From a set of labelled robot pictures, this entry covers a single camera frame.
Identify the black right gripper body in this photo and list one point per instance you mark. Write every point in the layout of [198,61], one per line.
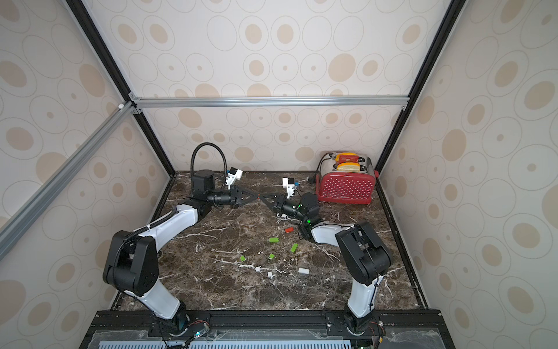
[277,205]

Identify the silver aluminium crossbar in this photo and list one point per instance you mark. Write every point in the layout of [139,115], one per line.
[261,102]

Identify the red polka dot toaster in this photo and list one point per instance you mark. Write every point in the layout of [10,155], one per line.
[345,178]

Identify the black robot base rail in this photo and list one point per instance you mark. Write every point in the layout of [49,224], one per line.
[271,329]

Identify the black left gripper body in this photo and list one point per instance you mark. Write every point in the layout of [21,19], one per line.
[220,198]

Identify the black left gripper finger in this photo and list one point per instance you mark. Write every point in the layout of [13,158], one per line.
[249,199]
[250,193]

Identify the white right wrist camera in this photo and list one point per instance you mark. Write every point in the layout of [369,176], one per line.
[289,184]

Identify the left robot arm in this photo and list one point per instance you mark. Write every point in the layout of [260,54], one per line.
[132,261]

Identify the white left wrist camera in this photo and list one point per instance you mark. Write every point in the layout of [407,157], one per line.
[233,176]

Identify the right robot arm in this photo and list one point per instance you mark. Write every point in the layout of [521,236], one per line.
[364,253]

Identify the silver aluminium side rail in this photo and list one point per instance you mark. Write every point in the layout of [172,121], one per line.
[26,216]

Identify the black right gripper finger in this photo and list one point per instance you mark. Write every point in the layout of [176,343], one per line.
[270,203]
[271,196]

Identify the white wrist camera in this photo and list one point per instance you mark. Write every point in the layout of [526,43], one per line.
[233,176]
[289,184]

